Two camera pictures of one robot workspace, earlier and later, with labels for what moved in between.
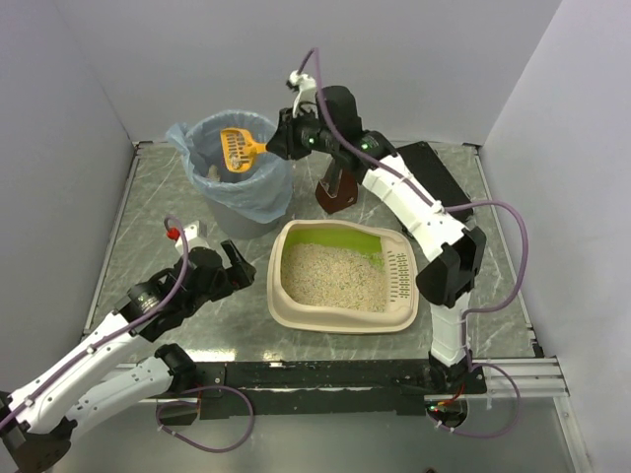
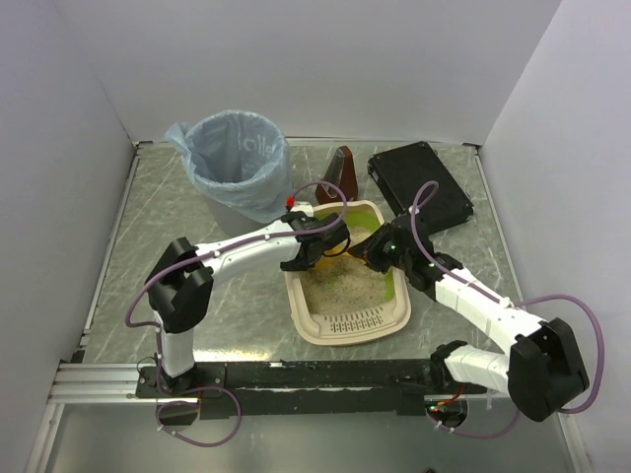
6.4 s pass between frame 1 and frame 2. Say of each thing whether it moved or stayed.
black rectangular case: stayed
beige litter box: moved
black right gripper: moved
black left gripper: moved
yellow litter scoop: moved
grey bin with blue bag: stayed
